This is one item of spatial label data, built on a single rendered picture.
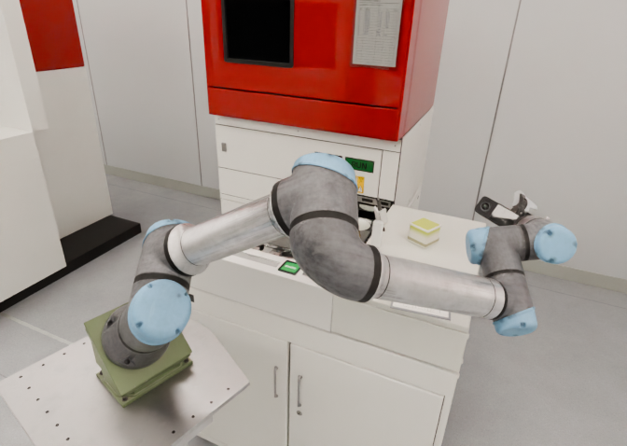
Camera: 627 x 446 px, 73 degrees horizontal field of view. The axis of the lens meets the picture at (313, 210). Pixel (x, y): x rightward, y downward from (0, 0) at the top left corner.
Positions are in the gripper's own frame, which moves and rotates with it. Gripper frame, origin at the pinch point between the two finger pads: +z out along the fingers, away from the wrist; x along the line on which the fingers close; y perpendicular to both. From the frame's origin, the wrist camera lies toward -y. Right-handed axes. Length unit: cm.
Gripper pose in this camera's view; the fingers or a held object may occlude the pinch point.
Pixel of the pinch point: (499, 213)
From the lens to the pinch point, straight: 126.0
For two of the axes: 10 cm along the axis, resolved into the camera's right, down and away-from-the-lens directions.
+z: 1.5, -1.4, 9.8
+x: 5.2, -8.3, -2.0
